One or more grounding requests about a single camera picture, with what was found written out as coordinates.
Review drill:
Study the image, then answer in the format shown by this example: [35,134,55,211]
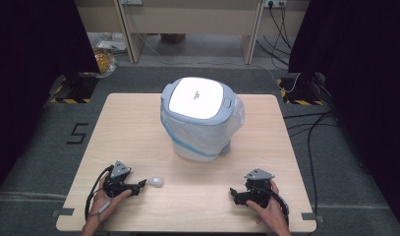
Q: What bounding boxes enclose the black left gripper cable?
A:
[85,165,115,221]

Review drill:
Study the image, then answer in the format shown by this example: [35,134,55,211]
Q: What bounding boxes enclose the black stand base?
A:
[63,72,98,100]
[285,72,323,102]

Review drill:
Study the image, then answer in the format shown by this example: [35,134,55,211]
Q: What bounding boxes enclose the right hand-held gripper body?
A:
[242,167,278,208]

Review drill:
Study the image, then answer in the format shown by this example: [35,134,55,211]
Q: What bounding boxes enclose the clear bag with yellow contents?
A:
[91,47,119,79]

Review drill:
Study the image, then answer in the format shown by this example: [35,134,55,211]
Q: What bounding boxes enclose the yellow black hazard tape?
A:
[49,74,92,104]
[276,78,325,106]

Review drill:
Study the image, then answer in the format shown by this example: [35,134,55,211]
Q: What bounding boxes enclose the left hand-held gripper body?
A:
[102,160,141,199]

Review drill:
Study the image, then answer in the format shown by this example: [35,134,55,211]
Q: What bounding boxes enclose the black floor cables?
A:
[281,110,340,219]

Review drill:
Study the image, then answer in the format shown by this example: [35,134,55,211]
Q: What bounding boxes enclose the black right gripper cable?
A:
[253,185,291,226]

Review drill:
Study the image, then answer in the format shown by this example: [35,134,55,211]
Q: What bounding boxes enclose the white wall socket with plugs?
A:
[262,0,288,9]

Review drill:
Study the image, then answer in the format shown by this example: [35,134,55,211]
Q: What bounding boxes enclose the beige office desk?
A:
[74,0,312,65]

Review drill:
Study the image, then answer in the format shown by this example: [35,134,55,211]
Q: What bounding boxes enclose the person's right hand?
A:
[246,179,289,229]

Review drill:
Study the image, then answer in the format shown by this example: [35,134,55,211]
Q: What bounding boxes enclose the black curtain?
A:
[288,0,400,227]
[0,0,101,200]

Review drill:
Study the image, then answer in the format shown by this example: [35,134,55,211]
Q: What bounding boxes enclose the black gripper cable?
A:
[253,185,291,226]
[85,165,115,221]

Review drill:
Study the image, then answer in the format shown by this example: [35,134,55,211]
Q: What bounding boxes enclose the white bin with grey lid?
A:
[159,76,246,163]

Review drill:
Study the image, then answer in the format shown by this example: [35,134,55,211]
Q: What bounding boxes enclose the black hanging power cables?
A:
[256,2,294,68]

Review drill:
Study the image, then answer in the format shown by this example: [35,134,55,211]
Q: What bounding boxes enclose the white papers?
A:
[96,38,127,52]

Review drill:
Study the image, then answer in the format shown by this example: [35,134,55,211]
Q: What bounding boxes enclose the white paper ball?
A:
[147,176,165,189]

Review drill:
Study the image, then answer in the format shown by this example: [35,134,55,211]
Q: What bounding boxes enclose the person's left hand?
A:
[88,172,133,227]

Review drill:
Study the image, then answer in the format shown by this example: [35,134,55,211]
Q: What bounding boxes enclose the translucent plastic bin liner bag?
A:
[159,93,246,158]

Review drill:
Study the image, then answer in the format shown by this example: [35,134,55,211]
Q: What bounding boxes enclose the grey wrist strap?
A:
[87,200,113,227]

